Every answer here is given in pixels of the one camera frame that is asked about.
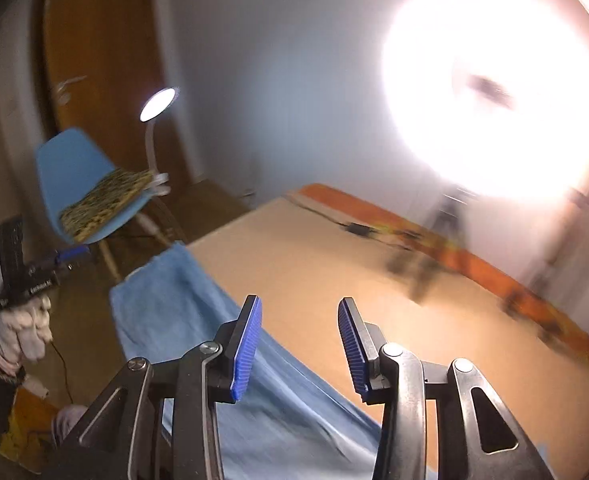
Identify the blue plastic chair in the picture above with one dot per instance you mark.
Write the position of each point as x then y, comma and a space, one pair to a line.
69, 165

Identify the person's left forearm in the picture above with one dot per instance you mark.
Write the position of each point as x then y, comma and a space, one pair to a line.
2, 360

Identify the orange bed sheet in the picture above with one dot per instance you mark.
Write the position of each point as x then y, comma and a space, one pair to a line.
489, 272

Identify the wooden door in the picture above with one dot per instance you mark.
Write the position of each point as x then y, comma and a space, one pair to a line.
109, 35

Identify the black tripod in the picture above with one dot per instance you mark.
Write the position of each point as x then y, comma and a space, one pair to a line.
434, 240

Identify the yellow patterned seat cushion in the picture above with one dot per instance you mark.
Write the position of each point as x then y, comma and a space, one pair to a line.
104, 200

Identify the white desk lamp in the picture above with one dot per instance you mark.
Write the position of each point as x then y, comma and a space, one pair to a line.
159, 102

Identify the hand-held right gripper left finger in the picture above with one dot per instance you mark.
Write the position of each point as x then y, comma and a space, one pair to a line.
247, 345

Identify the blue towel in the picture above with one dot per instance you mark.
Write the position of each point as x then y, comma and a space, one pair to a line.
174, 305

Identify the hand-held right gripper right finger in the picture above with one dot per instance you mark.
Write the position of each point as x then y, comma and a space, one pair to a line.
350, 345

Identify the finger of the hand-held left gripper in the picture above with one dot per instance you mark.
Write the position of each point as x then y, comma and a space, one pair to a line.
74, 253

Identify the silver tripod stand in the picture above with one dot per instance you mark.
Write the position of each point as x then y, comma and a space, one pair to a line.
564, 240

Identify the person's left hand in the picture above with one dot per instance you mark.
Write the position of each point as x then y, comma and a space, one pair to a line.
29, 325

